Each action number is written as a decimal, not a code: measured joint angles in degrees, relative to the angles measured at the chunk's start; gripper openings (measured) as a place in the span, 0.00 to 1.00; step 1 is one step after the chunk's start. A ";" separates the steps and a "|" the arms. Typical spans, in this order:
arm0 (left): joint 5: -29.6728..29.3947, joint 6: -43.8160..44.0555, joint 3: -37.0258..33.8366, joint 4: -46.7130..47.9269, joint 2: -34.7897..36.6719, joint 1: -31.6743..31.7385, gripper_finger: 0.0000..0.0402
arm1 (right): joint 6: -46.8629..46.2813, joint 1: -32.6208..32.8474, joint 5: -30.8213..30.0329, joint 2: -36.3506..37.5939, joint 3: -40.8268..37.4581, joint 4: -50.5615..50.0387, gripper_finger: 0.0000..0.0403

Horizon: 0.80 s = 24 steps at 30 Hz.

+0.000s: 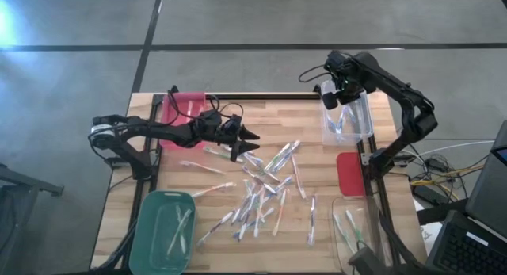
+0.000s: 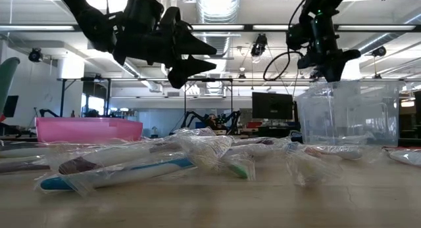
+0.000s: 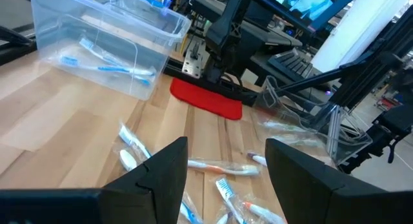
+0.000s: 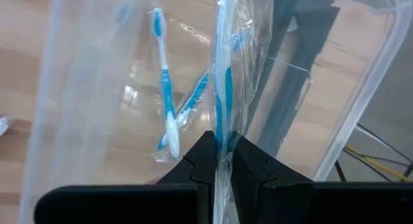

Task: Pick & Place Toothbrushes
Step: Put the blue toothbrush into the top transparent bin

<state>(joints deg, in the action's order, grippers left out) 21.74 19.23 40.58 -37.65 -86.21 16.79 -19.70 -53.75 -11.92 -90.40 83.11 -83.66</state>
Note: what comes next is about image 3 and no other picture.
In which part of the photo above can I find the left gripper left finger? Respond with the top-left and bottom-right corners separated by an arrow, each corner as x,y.
102,136 -> 190,224

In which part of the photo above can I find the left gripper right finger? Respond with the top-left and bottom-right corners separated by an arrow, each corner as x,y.
264,137 -> 388,224

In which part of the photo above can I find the green white packaged toothbrush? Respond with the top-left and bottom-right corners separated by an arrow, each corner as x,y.
263,119 -> 307,132
279,137 -> 323,148

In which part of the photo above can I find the blue white packaged toothbrush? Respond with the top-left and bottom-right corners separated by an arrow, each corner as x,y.
79,36 -> 152,87
215,178 -> 248,224
179,200 -> 203,224
59,55 -> 157,77
118,123 -> 152,159

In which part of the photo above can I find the purple white packaged toothbrush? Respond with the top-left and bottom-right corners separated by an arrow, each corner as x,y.
247,152 -> 268,167

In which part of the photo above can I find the orange white packaged toothbrush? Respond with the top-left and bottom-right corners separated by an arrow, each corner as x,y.
242,201 -> 287,224
188,158 -> 260,177

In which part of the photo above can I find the shallow clear plastic tray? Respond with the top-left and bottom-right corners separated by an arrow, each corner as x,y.
252,75 -> 374,168

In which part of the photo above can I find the black chair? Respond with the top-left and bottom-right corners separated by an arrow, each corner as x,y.
338,104 -> 413,176

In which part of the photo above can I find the black keyboard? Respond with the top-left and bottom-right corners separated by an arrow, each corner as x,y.
267,48 -> 316,83

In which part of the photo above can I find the silver mounting plate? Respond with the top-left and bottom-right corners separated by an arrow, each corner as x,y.
181,39 -> 203,79

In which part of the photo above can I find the computer monitor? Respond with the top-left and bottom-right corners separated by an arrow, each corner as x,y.
254,0 -> 364,33

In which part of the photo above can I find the tall clear plastic bin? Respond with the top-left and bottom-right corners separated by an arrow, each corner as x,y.
30,0 -> 193,101

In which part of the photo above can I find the black frame post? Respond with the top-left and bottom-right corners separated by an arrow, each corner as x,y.
276,4 -> 413,110

